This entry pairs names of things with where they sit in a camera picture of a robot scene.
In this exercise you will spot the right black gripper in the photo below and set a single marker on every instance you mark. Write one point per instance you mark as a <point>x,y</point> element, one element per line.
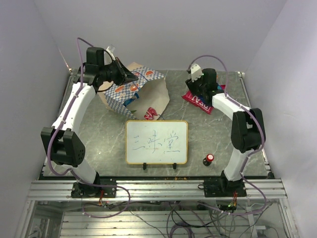
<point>191,86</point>

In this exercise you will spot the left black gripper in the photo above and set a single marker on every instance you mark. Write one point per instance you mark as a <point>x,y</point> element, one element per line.
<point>126,76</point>

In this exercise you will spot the pink snack bag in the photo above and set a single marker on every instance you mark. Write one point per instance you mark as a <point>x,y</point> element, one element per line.
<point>198,101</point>

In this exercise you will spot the blue snack bag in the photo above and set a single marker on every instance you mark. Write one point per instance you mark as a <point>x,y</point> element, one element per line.
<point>129,101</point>

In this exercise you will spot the blue checkered paper bag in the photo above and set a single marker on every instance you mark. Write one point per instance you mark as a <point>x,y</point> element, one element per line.
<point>144,99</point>

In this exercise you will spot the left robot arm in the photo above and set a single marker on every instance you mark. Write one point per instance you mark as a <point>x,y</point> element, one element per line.
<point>64,149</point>

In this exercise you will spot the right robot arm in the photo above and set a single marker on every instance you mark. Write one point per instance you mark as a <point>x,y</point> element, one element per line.
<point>247,130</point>

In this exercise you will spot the small red candy pack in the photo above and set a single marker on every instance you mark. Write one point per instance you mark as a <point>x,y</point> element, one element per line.
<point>151,114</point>

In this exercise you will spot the red emergency stop button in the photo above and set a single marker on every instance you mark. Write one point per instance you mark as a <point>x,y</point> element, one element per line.
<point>207,161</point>

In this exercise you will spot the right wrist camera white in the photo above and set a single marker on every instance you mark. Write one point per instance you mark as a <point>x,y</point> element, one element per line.
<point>195,72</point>

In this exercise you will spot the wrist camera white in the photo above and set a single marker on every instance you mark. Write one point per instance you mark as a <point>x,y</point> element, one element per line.
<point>110,50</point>
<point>195,72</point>

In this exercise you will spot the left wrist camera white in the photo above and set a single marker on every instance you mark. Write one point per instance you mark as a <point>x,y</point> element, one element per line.
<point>110,50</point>

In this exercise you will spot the white board with yellow frame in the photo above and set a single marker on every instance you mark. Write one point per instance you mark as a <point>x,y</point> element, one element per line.
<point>158,142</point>

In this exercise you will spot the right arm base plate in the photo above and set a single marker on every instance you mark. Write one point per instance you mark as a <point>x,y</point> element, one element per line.
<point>220,187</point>

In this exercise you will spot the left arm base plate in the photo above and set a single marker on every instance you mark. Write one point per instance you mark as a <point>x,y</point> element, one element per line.
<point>108,190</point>

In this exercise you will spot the aluminium frame rail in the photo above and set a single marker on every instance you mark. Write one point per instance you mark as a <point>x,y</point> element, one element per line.
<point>148,190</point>

